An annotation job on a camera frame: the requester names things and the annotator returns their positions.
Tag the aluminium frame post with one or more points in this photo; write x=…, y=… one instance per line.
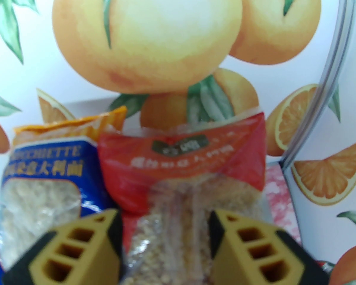
x=338, y=55

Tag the red short pasta bag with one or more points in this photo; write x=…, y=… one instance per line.
x=181, y=165

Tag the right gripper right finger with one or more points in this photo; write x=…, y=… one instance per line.
x=255, y=254

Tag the pink marble patterned mat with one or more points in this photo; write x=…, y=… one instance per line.
x=280, y=194

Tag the blue orecchiette pasta bag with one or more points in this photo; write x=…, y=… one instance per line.
x=47, y=165

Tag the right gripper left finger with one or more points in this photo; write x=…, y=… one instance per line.
x=77, y=254

